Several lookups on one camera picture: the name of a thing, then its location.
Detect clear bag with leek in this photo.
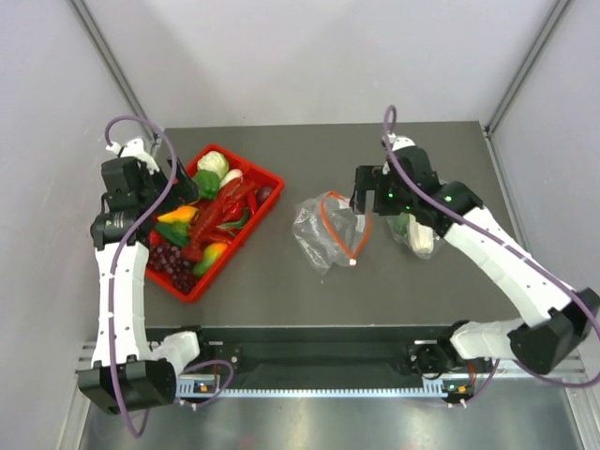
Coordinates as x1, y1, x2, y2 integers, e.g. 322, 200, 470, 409
386, 213, 442, 260

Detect fake green onion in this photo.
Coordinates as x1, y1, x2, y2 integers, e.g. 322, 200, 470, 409
217, 208, 251, 231

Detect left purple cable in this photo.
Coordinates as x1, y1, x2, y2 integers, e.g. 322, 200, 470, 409
103, 113, 235, 439

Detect fake white radish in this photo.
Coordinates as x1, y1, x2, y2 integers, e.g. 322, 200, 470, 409
219, 169, 244, 188

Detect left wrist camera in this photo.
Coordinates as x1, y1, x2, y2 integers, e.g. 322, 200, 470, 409
106, 137, 160, 174

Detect red plastic bin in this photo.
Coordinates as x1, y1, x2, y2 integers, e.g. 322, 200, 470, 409
145, 143, 285, 303

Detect fake green cucumber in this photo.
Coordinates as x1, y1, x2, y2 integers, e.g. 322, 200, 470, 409
155, 222, 189, 248

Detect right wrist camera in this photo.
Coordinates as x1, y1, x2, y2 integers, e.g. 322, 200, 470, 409
382, 133, 416, 175

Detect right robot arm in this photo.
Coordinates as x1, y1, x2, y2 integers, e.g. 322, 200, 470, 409
351, 139, 599, 375

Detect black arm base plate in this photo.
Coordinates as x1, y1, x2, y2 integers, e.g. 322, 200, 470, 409
157, 325, 495, 390

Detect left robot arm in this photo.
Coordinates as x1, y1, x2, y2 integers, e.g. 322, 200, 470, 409
78, 157, 213, 414

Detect fake orange fruit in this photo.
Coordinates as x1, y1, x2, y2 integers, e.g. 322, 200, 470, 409
157, 205, 199, 224

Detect purple cable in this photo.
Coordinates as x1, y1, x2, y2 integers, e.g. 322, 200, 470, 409
103, 113, 235, 439
380, 104, 600, 407

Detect fake cabbage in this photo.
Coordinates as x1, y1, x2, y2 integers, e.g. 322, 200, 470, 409
197, 151, 230, 178

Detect fake dark grapes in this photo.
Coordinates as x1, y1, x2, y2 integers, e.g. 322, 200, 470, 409
148, 243, 198, 294

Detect fake green pepper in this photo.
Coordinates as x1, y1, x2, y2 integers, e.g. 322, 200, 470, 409
193, 169, 220, 200

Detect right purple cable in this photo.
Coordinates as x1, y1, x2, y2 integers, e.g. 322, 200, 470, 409
380, 104, 600, 407

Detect fake mango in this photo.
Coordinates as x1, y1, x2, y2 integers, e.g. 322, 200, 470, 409
192, 242, 229, 278

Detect clear zip bag red slider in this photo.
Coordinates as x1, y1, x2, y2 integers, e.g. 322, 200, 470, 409
292, 191, 372, 275

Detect fake purple plum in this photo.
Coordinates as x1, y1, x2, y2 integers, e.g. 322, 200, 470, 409
256, 186, 274, 205

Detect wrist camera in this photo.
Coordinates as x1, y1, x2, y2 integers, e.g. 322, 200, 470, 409
106, 137, 160, 174
382, 133, 416, 175

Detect grey cable duct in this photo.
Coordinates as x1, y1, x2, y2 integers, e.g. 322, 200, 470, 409
175, 374, 473, 400

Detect fake leek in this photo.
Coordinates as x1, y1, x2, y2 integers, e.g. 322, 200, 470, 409
407, 215, 435, 257

